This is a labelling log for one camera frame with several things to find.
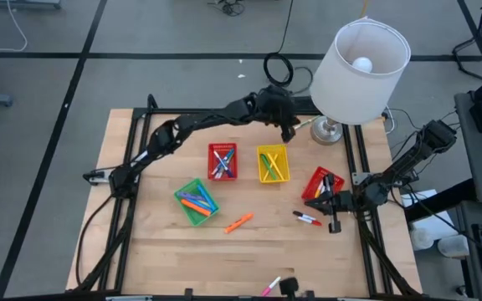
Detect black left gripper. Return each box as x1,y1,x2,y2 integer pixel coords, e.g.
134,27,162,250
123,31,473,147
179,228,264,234
258,84,314,143

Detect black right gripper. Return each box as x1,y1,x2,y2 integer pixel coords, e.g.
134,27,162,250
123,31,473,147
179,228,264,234
305,174,354,234

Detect black Sharpie marker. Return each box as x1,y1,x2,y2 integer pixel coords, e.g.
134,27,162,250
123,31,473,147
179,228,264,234
292,210,318,222

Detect thin yellow highlighter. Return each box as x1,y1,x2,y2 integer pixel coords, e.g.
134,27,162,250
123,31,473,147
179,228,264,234
267,152,286,181
262,153,282,181

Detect thin green highlighter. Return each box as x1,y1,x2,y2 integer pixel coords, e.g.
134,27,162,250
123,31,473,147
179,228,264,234
259,153,279,181

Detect light blue Expo marker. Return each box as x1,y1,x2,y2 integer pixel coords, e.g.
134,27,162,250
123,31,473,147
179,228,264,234
215,148,236,175

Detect orange Sharpie highlighter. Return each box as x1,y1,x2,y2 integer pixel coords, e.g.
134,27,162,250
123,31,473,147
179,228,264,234
223,212,255,235
180,198,213,217

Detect dark blue Expo marker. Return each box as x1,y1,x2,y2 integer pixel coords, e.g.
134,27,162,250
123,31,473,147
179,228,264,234
213,149,234,180

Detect white marker with pink cap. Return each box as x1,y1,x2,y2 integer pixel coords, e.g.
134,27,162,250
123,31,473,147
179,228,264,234
260,275,283,298

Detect blue Sharpie highlighter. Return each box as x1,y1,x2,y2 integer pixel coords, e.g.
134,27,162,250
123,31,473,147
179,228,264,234
196,184,218,212
184,196,213,209

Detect green plastic slotted basket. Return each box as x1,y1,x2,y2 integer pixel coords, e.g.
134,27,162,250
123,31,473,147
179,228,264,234
172,177,221,227

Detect purple Sharpie highlighter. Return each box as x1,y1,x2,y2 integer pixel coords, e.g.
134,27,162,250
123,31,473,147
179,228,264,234
177,191,207,203

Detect black power strip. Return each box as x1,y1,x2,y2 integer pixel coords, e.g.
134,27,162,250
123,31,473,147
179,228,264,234
289,95,322,115

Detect red plastic slotted basket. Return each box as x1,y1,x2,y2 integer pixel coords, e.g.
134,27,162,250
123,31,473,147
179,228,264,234
300,166,346,202
207,142,238,181

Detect silver lamp with white shade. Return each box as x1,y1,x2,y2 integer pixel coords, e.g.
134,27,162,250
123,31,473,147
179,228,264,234
309,16,413,146

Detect yellow plastic slotted basket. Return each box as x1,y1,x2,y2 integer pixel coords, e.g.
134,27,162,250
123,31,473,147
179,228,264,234
256,144,291,185

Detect small black object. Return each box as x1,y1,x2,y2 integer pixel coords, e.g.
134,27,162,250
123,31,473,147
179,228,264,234
279,277,300,298

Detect white cup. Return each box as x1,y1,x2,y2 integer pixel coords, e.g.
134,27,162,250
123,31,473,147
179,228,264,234
409,227,435,252

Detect white paper sheet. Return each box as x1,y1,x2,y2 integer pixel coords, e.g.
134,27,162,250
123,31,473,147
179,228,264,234
400,188,462,243

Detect black desk leg bar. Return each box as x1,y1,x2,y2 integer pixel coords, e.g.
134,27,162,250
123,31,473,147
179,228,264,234
403,178,479,223

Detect white plastic object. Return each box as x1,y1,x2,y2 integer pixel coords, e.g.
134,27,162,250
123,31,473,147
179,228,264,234
437,233,471,259

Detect grey metal bar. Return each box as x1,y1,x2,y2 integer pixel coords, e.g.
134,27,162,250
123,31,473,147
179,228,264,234
0,0,63,9

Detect long black hanging cable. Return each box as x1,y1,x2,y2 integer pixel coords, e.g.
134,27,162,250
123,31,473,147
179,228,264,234
263,0,296,96

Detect tangled black cables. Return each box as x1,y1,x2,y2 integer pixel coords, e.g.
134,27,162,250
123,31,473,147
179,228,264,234
207,0,247,18

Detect black aluminium table frame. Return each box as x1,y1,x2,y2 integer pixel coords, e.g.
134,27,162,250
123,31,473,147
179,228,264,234
74,93,424,298

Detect white floor cable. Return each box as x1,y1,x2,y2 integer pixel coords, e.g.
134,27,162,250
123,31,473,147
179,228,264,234
0,0,29,53

